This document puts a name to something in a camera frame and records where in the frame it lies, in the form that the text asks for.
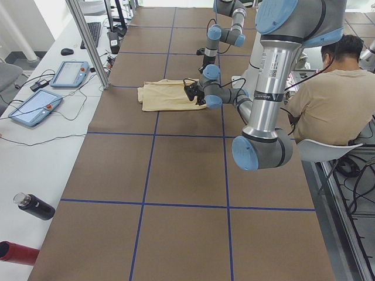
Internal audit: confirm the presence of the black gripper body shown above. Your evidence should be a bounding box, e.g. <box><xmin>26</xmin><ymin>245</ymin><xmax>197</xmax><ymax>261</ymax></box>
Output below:
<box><xmin>196</xmin><ymin>48</ymin><xmax>217</xmax><ymax>72</ymax></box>
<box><xmin>183</xmin><ymin>78</ymin><xmax>205</xmax><ymax>102</ymax></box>

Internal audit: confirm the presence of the cream long-sleeve graphic shirt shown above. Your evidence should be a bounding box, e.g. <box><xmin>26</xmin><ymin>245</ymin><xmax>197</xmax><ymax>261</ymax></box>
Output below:
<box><xmin>137</xmin><ymin>79</ymin><xmax>207</xmax><ymax>112</ymax></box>

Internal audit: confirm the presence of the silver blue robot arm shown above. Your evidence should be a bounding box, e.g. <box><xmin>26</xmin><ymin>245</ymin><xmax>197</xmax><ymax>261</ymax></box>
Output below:
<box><xmin>196</xmin><ymin>1</ymin><xmax>247</xmax><ymax>74</ymax></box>
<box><xmin>183</xmin><ymin>1</ymin><xmax>346</xmax><ymax>170</ymax></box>

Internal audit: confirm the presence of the black keyboard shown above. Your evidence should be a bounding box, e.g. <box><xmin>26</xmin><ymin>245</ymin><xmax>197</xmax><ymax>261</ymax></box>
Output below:
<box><xmin>87</xmin><ymin>22</ymin><xmax>102</xmax><ymax>47</ymax></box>

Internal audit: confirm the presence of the far blue teach pendant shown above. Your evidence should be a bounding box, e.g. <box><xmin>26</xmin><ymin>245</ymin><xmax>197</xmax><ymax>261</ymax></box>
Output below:
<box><xmin>49</xmin><ymin>61</ymin><xmax>90</xmax><ymax>88</ymax></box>

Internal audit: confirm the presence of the blue teach pendant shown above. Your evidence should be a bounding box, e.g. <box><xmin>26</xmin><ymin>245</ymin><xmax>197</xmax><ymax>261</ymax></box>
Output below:
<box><xmin>49</xmin><ymin>61</ymin><xmax>90</xmax><ymax>88</ymax></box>
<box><xmin>8</xmin><ymin>89</ymin><xmax>63</xmax><ymax>127</ymax></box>

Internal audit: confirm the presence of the black computer mouse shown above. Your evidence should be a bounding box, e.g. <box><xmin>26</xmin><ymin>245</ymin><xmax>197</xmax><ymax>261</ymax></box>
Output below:
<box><xmin>60</xmin><ymin>48</ymin><xmax>74</xmax><ymax>56</ymax></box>

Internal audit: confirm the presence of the person in beige shirt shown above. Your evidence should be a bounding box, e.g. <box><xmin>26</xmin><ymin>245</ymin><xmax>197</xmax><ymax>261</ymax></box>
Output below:
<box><xmin>285</xmin><ymin>35</ymin><xmax>374</xmax><ymax>146</ymax></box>

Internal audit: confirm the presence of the near blue teach pendant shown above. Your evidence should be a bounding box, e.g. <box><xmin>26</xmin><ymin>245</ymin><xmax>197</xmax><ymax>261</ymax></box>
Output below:
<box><xmin>8</xmin><ymin>89</ymin><xmax>63</xmax><ymax>127</ymax></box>

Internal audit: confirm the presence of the black water bottle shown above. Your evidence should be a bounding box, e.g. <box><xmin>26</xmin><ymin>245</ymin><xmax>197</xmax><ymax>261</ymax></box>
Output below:
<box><xmin>13</xmin><ymin>193</ymin><xmax>55</xmax><ymax>220</ymax></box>

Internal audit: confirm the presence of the red cylinder bottle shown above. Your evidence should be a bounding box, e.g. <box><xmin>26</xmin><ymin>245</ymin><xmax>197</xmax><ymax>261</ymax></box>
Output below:
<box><xmin>1</xmin><ymin>241</ymin><xmax>39</xmax><ymax>266</ymax></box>

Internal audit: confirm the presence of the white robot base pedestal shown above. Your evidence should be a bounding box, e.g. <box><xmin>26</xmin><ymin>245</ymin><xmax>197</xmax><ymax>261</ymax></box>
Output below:
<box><xmin>232</xmin><ymin>32</ymin><xmax>263</xmax><ymax>98</ymax></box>

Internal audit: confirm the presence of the aluminium frame post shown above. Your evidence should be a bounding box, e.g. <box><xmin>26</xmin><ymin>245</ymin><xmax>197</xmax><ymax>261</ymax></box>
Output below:
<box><xmin>66</xmin><ymin>0</ymin><xmax>109</xmax><ymax>90</ymax></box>

